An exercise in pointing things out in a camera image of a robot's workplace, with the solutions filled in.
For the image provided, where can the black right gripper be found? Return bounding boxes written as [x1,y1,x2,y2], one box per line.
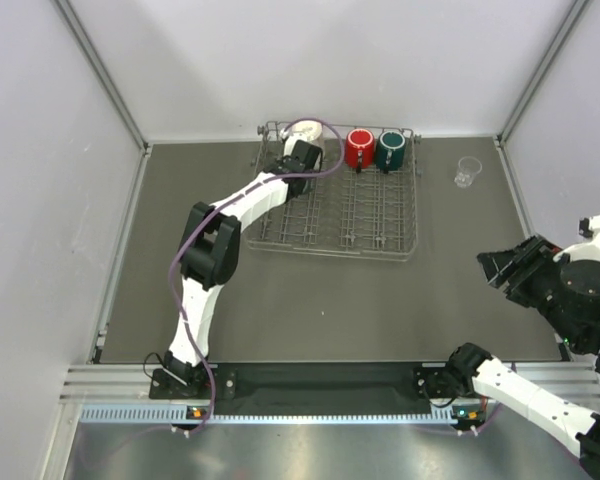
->
[475,231,588,352]

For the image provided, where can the white mug orange inside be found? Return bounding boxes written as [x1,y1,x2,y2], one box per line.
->
[280,120,325,156]

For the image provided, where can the red mug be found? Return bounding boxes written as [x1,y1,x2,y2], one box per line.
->
[345,128,375,173]

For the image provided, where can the green mug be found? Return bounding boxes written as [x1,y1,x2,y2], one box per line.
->
[374,130,407,173]

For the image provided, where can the clear drinking glass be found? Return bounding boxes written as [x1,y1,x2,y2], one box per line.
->
[454,156,482,188]

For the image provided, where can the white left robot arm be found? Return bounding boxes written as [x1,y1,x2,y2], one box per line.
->
[150,140,324,399]

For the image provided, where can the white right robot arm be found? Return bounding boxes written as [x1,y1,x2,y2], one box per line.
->
[444,235,600,479]

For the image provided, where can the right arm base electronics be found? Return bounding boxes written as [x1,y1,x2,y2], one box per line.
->
[428,396,503,437]

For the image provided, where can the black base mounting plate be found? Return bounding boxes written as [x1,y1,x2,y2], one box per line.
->
[214,362,431,415]

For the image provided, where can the grey wire dish rack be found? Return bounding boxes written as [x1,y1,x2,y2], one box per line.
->
[245,126,419,261]

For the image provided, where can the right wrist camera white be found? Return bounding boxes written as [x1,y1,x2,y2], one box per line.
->
[553,214,600,263]

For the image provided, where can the left aluminium corner post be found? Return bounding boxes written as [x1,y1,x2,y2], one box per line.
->
[51,0,149,151]

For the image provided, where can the aluminium corner post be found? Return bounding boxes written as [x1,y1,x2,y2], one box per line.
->
[496,0,592,144]
[51,0,149,151]

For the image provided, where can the right aluminium corner post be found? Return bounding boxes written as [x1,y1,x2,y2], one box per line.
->
[496,0,592,144]

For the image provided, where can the white perforated cable duct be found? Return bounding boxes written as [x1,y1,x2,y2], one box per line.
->
[79,404,455,425]

